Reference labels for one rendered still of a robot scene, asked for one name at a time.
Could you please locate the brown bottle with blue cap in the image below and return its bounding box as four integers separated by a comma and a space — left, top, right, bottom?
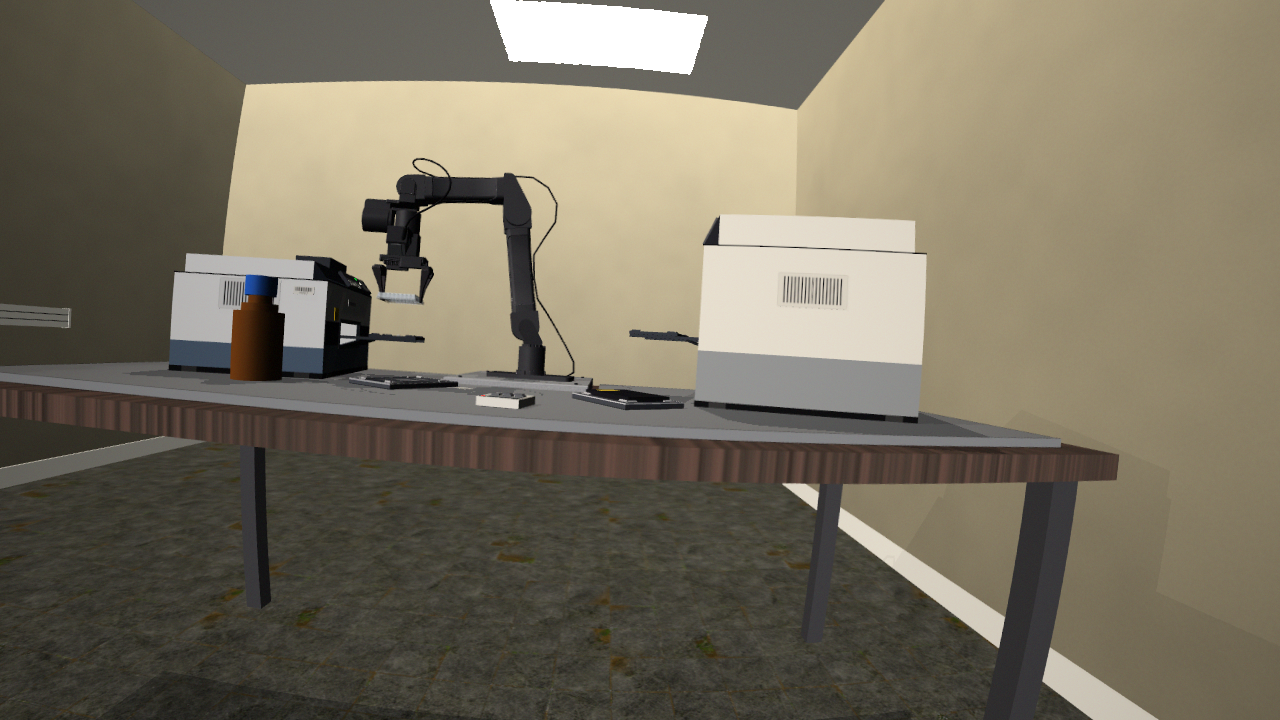
230, 275, 285, 380

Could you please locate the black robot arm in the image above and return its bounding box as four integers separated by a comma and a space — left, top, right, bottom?
362, 173, 573, 382

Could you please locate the white multi-well plate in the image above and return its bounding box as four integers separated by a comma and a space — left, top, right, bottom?
376, 292, 424, 305

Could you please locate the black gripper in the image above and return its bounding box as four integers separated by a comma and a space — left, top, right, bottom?
372, 254, 434, 304

